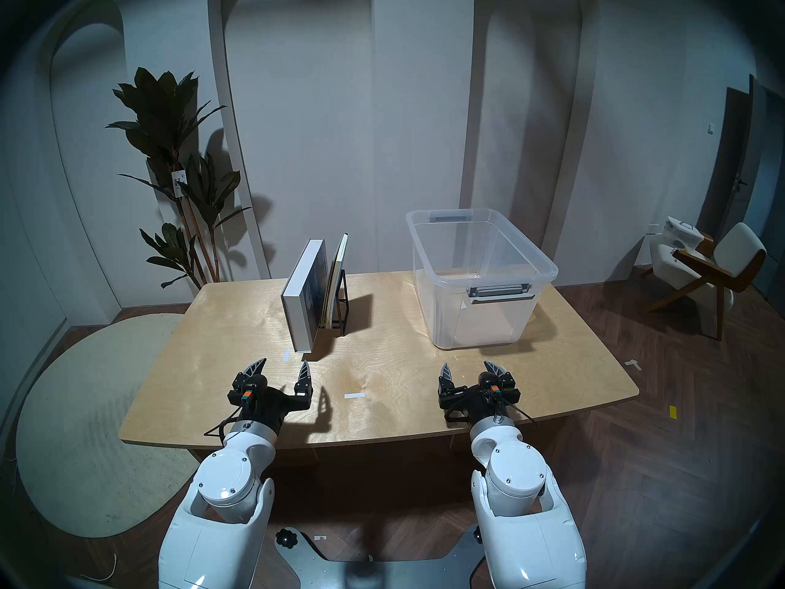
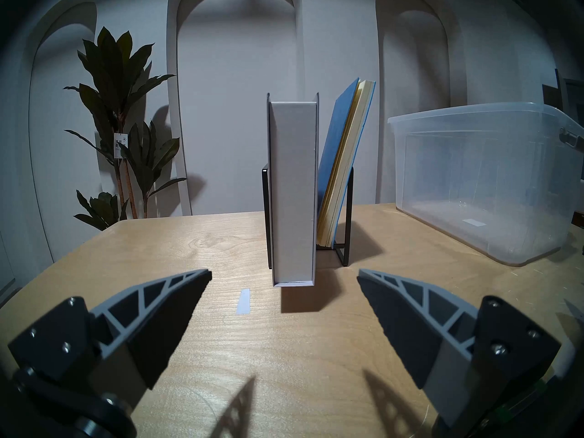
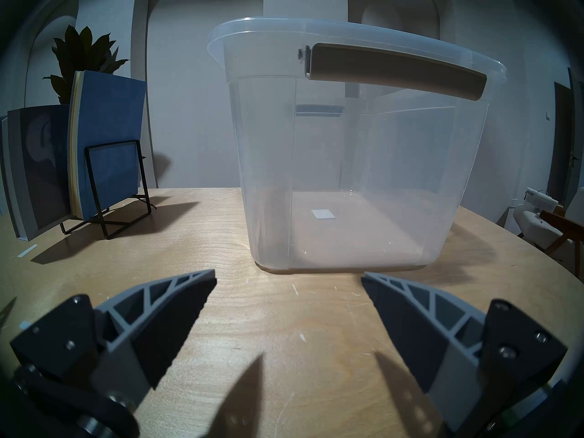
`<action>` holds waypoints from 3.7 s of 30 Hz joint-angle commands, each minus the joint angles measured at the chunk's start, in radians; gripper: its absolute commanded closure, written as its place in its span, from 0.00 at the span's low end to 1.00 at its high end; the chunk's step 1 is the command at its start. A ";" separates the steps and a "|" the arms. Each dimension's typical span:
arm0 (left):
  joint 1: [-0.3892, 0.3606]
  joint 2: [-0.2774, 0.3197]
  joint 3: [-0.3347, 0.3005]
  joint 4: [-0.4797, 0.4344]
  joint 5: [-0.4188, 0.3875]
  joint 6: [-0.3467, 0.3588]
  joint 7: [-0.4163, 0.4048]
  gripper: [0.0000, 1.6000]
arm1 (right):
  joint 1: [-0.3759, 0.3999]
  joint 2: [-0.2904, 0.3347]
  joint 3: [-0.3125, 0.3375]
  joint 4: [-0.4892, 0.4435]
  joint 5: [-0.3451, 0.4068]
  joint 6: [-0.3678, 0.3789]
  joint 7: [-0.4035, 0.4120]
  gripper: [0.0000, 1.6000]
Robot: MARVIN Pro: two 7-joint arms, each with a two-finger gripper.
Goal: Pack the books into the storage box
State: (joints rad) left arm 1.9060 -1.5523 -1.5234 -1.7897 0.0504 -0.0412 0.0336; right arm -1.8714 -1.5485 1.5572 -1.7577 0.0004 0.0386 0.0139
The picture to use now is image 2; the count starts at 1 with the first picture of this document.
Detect black wire book rack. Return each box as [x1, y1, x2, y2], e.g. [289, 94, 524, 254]
[262, 166, 354, 269]

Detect grey black left gripper left finger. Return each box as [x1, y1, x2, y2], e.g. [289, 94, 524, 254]
[8, 268, 213, 407]

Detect blue paperback book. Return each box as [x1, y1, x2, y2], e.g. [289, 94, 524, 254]
[316, 78, 376, 249]

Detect dark green potted plant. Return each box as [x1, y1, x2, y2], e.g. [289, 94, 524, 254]
[64, 26, 188, 231]

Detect white slipcased book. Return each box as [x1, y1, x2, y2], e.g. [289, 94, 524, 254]
[267, 93, 320, 288]

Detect clear plastic storage box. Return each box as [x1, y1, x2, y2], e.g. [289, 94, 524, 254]
[387, 102, 584, 266]

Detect grey black left gripper right finger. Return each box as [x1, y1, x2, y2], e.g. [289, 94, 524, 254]
[357, 268, 561, 427]

